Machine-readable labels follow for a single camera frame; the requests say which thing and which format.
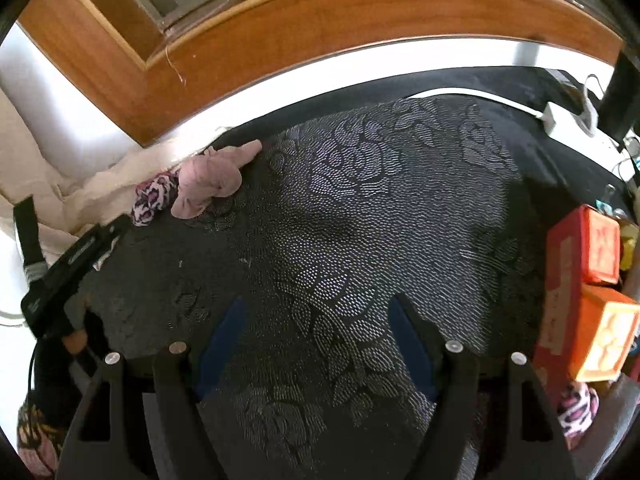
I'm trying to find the cream curtain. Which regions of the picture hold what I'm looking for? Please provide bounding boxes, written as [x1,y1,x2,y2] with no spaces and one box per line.
[0,90,221,256]

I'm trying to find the orange soft block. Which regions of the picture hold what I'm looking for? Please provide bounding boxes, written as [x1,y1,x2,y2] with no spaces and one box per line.
[581,206,623,287]
[569,284,640,383]

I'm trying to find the pink leopard scrunchie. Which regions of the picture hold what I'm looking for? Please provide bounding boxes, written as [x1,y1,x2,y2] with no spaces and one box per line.
[131,172,182,227]

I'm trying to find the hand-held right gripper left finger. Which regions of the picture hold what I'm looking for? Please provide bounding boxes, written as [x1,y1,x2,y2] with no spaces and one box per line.
[55,296,248,480]

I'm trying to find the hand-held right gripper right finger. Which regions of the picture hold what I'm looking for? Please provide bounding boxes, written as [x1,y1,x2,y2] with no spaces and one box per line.
[387,294,593,480]

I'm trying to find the leopard print sock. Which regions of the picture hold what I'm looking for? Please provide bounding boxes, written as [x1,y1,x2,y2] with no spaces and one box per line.
[556,381,601,438]

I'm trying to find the white power strip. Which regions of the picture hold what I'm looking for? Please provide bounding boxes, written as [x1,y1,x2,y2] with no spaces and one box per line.
[541,101,626,153]

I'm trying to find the floral patterned clothing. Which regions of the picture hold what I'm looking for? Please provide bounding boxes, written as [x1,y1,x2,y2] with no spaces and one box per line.
[16,400,68,478]

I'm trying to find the dark floral cloth desktop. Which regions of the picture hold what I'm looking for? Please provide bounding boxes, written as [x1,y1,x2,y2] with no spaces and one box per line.
[75,65,636,480]

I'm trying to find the pink sock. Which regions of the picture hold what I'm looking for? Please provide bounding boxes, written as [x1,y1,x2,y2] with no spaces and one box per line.
[171,139,263,219]

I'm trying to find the person's left hand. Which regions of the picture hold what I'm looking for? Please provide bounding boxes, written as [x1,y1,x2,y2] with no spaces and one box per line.
[57,302,101,353]

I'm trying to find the red cardboard box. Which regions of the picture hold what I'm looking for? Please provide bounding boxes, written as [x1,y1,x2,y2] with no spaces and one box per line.
[531,204,640,411]

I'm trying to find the black thermos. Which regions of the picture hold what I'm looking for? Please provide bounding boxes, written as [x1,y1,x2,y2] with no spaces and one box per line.
[597,50,640,143]

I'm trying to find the wooden window frame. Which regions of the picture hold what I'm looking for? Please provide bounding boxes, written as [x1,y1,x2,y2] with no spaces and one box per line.
[17,0,626,148]

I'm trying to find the white plug with cable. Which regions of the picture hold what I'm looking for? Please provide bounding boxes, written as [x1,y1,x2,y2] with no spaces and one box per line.
[580,74,601,136]

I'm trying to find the blue binder clip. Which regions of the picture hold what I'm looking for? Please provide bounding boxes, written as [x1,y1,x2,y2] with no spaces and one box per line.
[595,185,623,218]

